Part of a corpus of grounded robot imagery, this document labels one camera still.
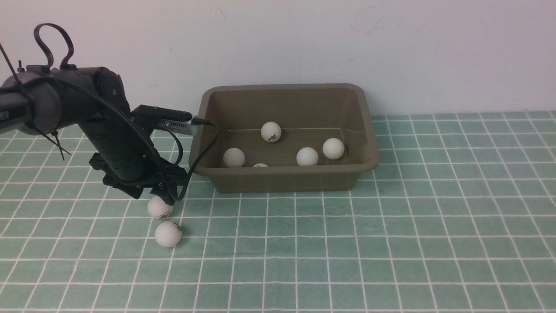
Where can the white ping-pong ball plain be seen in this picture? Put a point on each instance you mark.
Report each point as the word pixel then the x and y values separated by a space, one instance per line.
pixel 168 234

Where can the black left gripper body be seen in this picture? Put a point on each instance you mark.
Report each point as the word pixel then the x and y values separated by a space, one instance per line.
pixel 132 177

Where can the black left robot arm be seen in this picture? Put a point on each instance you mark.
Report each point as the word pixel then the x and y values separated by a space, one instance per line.
pixel 40 100

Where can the white ping-pong ball bin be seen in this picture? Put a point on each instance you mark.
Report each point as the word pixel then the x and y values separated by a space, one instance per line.
pixel 307 156

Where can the green checkered tablecloth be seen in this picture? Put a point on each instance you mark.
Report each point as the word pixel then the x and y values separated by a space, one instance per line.
pixel 459 217

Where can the olive green plastic bin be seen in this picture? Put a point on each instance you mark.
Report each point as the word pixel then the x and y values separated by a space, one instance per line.
pixel 308 114

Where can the white ping-pong ball red logo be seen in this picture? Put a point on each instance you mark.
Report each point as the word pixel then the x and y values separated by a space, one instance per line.
pixel 158 208

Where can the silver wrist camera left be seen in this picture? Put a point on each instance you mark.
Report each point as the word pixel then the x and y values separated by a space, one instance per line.
pixel 150 118

